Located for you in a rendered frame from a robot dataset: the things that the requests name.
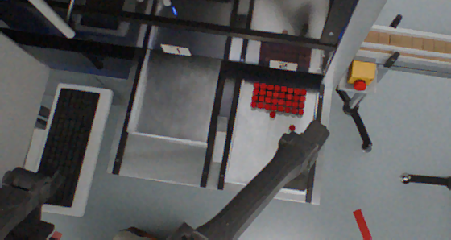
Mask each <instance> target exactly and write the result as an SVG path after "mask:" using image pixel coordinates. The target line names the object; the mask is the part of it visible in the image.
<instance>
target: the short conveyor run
mask: <svg viewBox="0 0 451 240"><path fill-rule="evenodd" d="M401 19H403V16H402V15H400V14H398V15H396V16H395V19H393V20H392V22H391V24H390V25H389V27H387V26H381V25H375V24H374V25H373V27H372V28H371V29H370V31H369V33H368V36H367V37H366V38H365V39H364V41H363V42H362V45H361V47H360V48H359V49H358V51H357V53H356V55H359V56H370V57H376V64H378V68H384V69H390V70H395V71H401V72H413V74H419V75H425V76H431V77H441V78H447V79H451V35H445V34H439V33H432V32H426V31H416V30H410V29H404V28H398V27H397V26H398V24H399V23H400V20H401Z"/></svg>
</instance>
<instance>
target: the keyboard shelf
mask: <svg viewBox="0 0 451 240"><path fill-rule="evenodd" d="M61 88H64V89H75V90H81V91H87V92H93V93H99V94H100V97H99V100H98V103H97V109H96V113H95V117H94V120H93V126H92V130H91V133H90V136H89V142H88V145H87V149H86V153H85V158H84V162H83V165H82V169H81V174H80V178H79V181H78V185H77V188H76V191H75V195H74V198H73V202H72V207H71V208H69V207H63V206H57V205H46V204H43V205H42V207H41V211H44V212H50V213H61V214H67V215H73V216H79V217H81V216H83V215H84V214H85V209H86V205H87V201H88V198H89V192H90V189H91V185H92V181H93V175H94V172H95V168H96V164H97V158H98V155H99V151H100V148H101V141H102V138H103V134H104V131H105V128H106V121H107V118H108V117H109V114H110V107H111V104H112V101H113V97H114V91H113V90H112V89H103V88H97V87H91V86H85V85H73V84H67V83H59V84H58V87H57V91H56V95H55V98H54V102H53V104H52V111H51V113H50V117H49V119H48V124H47V128H46V130H38V129H34V130H33V133H32V136H31V141H30V144H29V147H28V151H27V156H26V159H25V162H24V165H23V168H26V169H28V170H30V171H33V172H37V170H38V167H39V162H40V159H41V156H42V153H43V150H44V148H45V143H46V141H47V137H48V132H49V129H50V126H51V123H52V118H53V115H54V112H55V108H56V103H57V100H58V97H59V94H60V89H61Z"/></svg>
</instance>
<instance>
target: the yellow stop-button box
mask: <svg viewBox="0 0 451 240"><path fill-rule="evenodd" d="M375 63H376V58H373V57H366V56H356V55H355V57H354V58H353V60H352V61H351V63H350V66H349V71H348V80H347V82H348V83H349V84H353V83H355V82H363V83H366V86H369V85H370V84H371V83H372V81H373V80H374V75H375Z"/></svg>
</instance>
